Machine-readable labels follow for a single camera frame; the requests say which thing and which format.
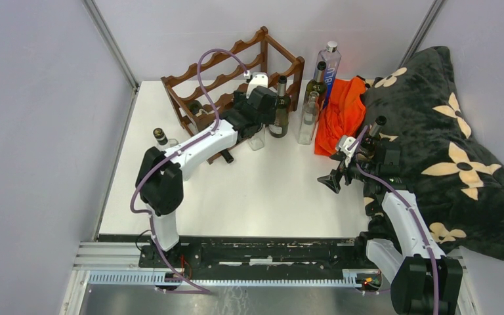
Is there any clear square bottle black cap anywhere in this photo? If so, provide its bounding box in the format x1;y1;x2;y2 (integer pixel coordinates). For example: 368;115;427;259
152;127;179;151

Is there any dark wine bottle silver neck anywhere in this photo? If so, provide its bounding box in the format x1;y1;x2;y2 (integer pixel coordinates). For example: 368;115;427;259
303;61;327;107

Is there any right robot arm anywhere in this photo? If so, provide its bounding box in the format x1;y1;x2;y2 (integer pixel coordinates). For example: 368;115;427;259
318;136;463;314

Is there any right aluminium corner post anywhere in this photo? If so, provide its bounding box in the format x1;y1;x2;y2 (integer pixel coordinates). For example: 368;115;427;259
399;0;447;67

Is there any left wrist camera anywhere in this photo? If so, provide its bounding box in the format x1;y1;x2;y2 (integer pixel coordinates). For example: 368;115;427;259
245;72;269;98

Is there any blue square glass bottle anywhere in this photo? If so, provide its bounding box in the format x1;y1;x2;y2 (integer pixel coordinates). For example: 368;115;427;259
317;41;341;109

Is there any small clear glass bottle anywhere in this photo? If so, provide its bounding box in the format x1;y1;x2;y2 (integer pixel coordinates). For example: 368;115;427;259
297;91;319;145

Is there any brown wooden wine rack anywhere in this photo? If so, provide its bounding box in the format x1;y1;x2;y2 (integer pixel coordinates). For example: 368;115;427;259
161;26;305;136

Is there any tall clear glass bottle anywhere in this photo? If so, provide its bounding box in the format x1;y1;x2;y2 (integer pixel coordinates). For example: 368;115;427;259
248;129;265;151

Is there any dark wine bottle brown label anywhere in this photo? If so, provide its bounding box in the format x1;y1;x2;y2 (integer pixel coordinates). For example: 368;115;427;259
360;115;387;156

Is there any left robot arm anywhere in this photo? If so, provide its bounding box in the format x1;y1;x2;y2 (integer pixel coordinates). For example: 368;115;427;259
131;86;276;268

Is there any orange cloth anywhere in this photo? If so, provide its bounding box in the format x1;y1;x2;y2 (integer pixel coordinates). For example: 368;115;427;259
314;76;366;157

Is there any aluminium corner post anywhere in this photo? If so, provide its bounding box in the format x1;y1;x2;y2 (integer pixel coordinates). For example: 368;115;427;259
82;0;140;92
399;0;447;67

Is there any dark green wine bottle labelled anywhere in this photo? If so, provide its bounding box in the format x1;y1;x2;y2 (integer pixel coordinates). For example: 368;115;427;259
187;100;234;164

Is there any black floral blanket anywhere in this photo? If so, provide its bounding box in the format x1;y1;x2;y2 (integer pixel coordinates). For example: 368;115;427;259
360;46;504;261

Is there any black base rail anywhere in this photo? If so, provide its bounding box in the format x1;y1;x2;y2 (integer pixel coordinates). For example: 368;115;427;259
137;236;381;288

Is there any left aluminium corner post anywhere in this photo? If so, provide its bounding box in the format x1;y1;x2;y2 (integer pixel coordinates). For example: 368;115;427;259
82;0;140;92

